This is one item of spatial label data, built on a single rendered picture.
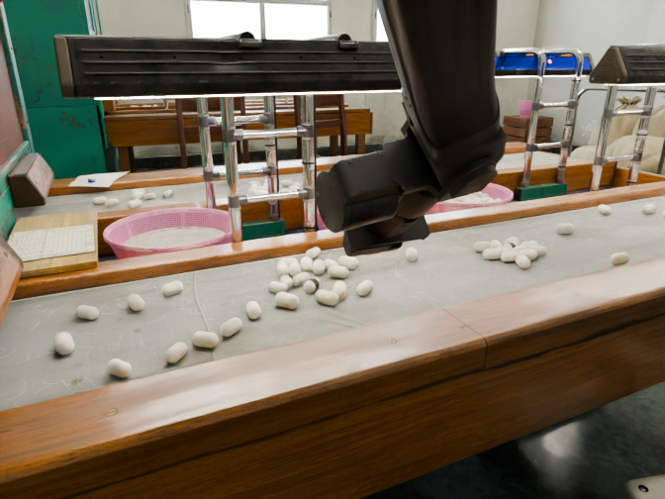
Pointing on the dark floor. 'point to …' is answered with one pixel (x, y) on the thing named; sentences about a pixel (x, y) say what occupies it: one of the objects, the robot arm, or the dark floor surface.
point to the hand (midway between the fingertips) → (355, 245)
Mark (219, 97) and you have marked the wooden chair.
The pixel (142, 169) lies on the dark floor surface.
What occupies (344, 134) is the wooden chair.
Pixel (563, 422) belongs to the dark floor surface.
